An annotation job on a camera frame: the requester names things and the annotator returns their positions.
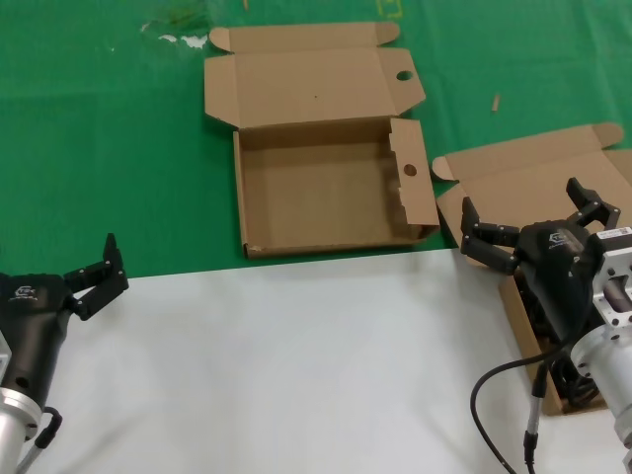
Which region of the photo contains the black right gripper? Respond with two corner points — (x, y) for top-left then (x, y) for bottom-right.
(459, 177), (622, 342)

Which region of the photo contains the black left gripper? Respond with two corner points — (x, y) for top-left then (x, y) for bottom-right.
(0, 232), (130, 404)

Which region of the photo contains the plain open cardboard box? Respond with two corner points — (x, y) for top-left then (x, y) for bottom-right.
(431, 122), (632, 417)

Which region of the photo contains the cardboard box with round holes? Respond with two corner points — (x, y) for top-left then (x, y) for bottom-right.
(203, 21), (442, 260)

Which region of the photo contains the green table cloth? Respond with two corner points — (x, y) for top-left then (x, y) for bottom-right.
(0, 0), (632, 282)

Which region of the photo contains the clear plastic bag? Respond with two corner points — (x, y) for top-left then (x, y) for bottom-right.
(140, 7), (211, 50)

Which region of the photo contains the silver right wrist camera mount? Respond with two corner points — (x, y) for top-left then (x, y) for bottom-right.
(592, 225), (632, 330)

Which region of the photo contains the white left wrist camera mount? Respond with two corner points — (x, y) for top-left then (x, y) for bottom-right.
(0, 335), (14, 384)

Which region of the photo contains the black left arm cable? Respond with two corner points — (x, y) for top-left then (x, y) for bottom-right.
(19, 405), (64, 473)

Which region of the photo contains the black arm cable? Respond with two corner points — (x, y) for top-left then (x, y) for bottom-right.
(19, 405), (64, 473)
(469, 340), (580, 474)

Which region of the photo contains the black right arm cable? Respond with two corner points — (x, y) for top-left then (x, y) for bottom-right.
(469, 340), (580, 474)

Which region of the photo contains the cable with silver connector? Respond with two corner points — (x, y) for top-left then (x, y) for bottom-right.
(521, 360), (552, 474)

